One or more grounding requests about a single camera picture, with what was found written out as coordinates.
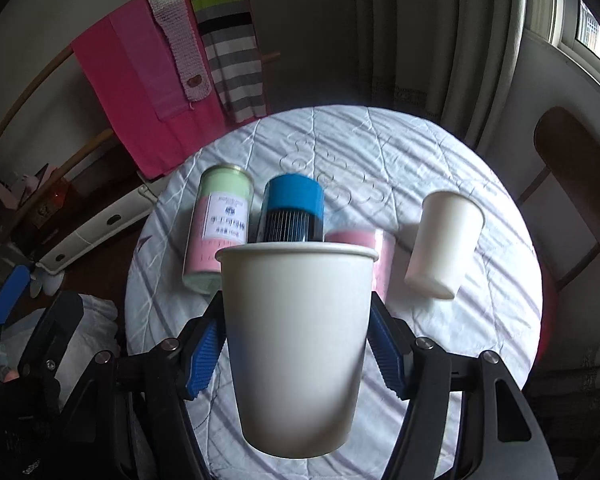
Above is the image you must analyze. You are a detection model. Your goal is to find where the white paper cup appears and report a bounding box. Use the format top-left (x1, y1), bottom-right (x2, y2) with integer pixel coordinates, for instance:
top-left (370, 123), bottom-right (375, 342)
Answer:
top-left (216, 242), bottom-right (378, 458)
top-left (404, 191), bottom-right (486, 300)

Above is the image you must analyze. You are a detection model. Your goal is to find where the red box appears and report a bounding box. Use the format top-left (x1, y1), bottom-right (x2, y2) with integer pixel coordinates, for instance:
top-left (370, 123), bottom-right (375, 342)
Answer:
top-left (28, 178), bottom-right (71, 229)

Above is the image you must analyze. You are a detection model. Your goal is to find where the pink clear plastic container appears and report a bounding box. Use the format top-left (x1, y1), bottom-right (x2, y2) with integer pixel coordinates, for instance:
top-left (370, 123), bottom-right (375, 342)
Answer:
top-left (325, 227), bottom-right (398, 311)

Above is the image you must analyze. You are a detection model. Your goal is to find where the pink white knitted scarf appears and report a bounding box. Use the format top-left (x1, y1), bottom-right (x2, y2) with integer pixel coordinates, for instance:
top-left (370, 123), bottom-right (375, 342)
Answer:
top-left (147, 0), bottom-right (212, 102)

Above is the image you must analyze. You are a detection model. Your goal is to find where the striped green grey scarf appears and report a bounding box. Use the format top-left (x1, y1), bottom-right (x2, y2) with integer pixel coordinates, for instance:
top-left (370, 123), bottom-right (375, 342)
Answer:
top-left (189, 0), bottom-right (268, 124)

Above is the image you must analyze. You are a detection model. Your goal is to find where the brown wooden chair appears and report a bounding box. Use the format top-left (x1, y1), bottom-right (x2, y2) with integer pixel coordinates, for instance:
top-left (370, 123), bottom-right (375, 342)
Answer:
top-left (516, 106), bottom-right (600, 292)

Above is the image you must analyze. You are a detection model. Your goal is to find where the blue black ribbed can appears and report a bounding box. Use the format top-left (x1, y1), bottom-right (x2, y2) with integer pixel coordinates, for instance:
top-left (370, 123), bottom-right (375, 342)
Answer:
top-left (249, 174), bottom-right (325, 243)

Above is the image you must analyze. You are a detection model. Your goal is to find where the window frame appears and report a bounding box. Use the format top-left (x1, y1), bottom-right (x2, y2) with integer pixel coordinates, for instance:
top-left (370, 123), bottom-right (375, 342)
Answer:
top-left (524, 0), bottom-right (600, 84)

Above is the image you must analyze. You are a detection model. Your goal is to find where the wooden towel rack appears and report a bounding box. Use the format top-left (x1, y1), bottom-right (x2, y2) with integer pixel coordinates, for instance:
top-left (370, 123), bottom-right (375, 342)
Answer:
top-left (0, 0), bottom-right (282, 226)

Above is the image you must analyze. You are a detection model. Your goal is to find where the white striped quilted tablecloth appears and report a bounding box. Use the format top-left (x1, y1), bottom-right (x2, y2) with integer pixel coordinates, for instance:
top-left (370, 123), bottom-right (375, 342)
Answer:
top-left (124, 105), bottom-right (543, 479)

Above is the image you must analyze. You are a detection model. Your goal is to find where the hot pink towel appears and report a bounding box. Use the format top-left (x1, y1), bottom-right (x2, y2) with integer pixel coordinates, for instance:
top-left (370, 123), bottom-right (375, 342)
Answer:
top-left (72, 12), bottom-right (235, 179)

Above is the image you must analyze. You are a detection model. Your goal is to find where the green pink cookie can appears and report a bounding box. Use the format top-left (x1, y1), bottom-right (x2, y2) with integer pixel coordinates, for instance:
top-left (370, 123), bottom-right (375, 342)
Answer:
top-left (182, 164), bottom-right (253, 295)

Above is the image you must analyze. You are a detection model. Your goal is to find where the light pink towel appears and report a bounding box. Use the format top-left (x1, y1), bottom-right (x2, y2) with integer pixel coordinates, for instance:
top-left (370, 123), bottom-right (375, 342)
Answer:
top-left (109, 0), bottom-right (188, 120)

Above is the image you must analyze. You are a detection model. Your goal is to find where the beige curtain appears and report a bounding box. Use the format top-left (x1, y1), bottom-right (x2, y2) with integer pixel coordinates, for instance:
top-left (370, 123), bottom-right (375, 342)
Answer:
top-left (355, 0), bottom-right (526, 148)

